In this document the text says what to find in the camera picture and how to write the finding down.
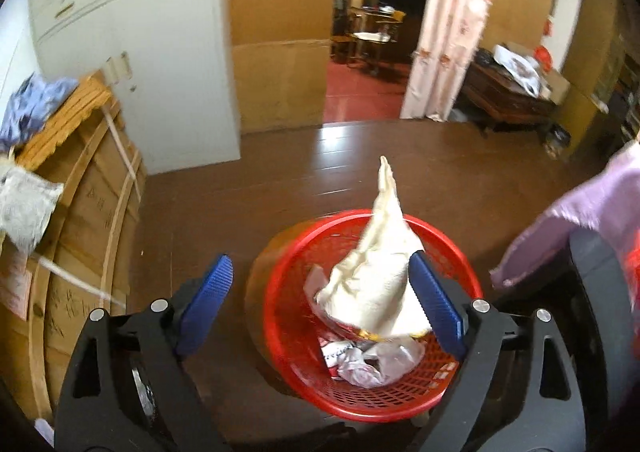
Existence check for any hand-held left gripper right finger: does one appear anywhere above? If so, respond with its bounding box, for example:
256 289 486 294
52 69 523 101
407 251 586 452

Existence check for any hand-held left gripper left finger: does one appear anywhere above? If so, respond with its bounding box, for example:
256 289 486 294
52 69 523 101
54 255 235 452

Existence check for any cream cloth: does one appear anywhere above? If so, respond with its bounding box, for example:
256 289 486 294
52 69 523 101
312 155 431 340

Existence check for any red plastic mesh basket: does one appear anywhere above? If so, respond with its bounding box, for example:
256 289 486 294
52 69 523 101
262 212 483 422

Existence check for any clear plastic wrap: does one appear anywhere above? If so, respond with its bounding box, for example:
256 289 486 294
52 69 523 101
337 337 425 388

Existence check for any crumpled red white paper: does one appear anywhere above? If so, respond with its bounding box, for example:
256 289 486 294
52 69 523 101
320 338 361 368

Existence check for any wooden slatted furniture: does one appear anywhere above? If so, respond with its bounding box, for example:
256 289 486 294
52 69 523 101
0 97 148 425

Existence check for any purple cloth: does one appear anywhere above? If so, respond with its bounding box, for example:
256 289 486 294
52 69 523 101
489 139 640 328

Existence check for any black bag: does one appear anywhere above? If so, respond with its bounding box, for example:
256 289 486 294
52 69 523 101
545 125 571 153

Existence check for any white grey woven bag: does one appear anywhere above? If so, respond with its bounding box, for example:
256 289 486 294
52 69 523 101
0 165 65 253

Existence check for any dark wooden low table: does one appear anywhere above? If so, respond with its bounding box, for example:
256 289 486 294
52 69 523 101
460 50 556 133

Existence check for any wooden slat board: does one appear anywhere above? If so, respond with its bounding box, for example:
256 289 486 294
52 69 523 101
15 76 113 170

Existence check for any white plastic bag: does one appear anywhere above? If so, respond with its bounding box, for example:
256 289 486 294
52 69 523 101
492 45 543 96

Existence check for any white cabinet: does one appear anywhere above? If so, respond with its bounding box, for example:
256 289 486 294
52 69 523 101
27 0 242 175

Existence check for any open cardboard box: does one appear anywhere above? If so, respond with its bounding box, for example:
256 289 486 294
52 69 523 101
505 42 571 100

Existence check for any blue patterned cloth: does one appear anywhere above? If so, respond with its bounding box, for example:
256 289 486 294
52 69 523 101
0 72 81 153

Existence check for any white red patterned curtain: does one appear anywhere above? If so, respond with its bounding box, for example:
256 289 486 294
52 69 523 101
400 0 501 122

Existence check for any wooden chair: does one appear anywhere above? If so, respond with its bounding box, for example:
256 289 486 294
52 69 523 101
331 35 356 63

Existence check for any wooden shelf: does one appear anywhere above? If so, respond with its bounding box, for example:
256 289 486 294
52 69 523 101
617 32 640 143

